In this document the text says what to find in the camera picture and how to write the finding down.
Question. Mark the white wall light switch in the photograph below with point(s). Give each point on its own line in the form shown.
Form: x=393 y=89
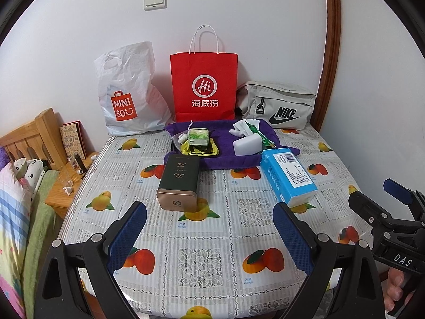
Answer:
x=155 y=0

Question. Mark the wooden nightstand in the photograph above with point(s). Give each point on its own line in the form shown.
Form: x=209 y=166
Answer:
x=56 y=201

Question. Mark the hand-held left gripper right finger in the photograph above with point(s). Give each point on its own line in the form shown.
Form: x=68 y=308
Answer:
x=292 y=236

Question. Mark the light green tissue packet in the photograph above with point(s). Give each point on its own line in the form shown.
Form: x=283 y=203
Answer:
x=198 y=138

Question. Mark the grey waist bag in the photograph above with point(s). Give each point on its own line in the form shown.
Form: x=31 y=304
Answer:
x=282 y=96

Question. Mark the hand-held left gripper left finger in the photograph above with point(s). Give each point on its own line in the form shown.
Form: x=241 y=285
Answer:
x=128 y=236

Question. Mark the blue tissue pack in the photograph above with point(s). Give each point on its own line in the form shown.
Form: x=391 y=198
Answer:
x=285 y=172

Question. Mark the small dark bottle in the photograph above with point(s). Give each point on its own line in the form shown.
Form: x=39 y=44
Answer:
x=77 y=162

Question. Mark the white plastic shopping bag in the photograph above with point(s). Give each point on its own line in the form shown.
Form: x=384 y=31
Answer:
x=132 y=73

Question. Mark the white sock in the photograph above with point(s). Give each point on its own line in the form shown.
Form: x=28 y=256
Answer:
x=244 y=127

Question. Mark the dark green tin box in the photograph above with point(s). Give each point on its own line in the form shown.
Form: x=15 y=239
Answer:
x=179 y=179

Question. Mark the red paper shopping bag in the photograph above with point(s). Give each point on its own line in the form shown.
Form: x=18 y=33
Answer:
x=204 y=69

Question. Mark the wooden bed headboard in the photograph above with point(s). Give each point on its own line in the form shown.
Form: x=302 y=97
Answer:
x=33 y=133

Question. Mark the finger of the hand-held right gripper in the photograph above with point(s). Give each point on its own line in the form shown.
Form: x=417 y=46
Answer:
x=365 y=206
x=396 y=188

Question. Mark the colourful striped quilt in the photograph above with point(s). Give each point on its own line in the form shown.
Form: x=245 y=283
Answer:
x=10 y=212

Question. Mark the purple plush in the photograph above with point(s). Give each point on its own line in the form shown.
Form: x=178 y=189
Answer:
x=2 y=158

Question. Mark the purple towel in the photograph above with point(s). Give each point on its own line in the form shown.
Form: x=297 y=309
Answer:
x=225 y=146

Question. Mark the person's right hand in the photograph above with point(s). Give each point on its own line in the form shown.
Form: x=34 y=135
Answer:
x=395 y=285

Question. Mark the yellow mesh cloth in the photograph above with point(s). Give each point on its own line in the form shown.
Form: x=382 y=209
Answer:
x=207 y=150

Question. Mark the patterned cover book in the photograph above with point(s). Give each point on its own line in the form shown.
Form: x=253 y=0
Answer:
x=73 y=143

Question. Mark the green blanket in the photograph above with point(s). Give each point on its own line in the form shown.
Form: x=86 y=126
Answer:
x=40 y=212

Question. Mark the white sponge block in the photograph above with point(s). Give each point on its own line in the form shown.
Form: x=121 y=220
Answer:
x=247 y=146

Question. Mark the green checked sachet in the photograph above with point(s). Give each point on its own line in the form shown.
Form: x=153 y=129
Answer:
x=266 y=139

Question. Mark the brown wooden door frame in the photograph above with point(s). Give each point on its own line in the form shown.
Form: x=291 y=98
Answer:
x=332 y=40

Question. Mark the white spotted stuffed toy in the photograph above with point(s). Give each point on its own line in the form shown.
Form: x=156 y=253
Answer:
x=33 y=172

